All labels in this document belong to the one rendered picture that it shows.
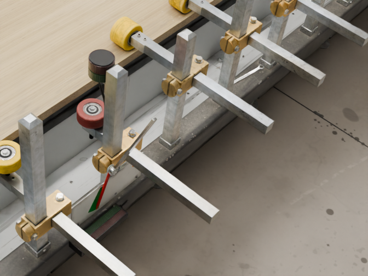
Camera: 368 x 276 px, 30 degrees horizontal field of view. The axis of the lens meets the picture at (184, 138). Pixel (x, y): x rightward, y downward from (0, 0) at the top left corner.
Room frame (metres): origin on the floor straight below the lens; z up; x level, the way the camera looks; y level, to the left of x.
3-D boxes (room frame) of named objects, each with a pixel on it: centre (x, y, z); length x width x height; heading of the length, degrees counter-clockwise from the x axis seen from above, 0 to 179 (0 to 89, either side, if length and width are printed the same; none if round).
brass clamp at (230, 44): (1.55, -0.11, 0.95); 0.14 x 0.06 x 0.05; 148
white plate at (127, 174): (1.07, 0.17, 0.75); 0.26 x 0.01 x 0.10; 148
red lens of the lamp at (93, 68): (1.13, 0.21, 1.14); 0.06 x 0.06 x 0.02
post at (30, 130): (0.90, 0.31, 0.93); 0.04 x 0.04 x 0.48; 58
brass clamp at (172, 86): (1.34, 0.03, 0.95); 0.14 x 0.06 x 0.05; 148
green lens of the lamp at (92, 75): (1.13, 0.21, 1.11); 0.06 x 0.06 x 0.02
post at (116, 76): (1.11, 0.17, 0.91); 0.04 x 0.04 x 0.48; 58
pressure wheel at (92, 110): (1.20, 0.24, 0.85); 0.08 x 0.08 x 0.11
